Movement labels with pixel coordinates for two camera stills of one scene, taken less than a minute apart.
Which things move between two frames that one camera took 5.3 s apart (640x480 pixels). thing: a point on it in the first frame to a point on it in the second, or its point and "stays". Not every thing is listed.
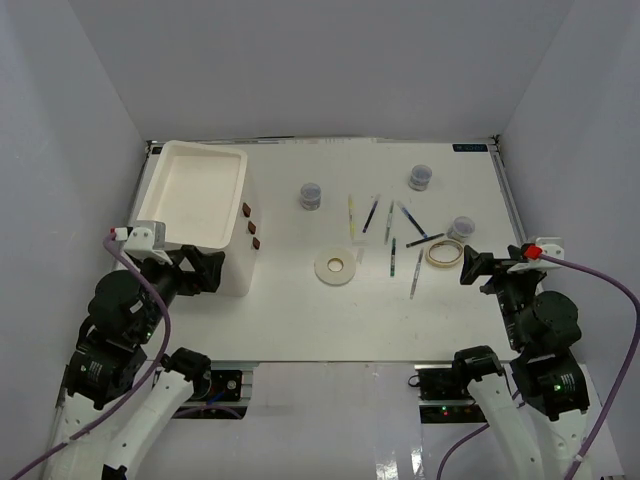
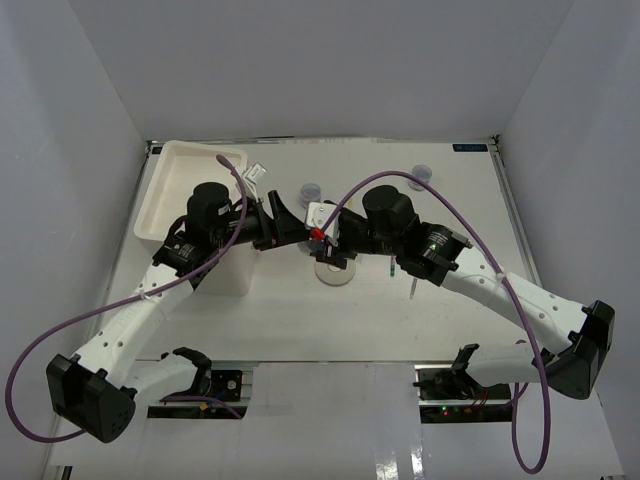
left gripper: (192, 277) to (285, 228)
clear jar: (310, 196) stays
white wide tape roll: (334, 278) stays
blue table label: (469, 147) stays
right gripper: (483, 263) to (337, 259)
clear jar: (420, 177) stays
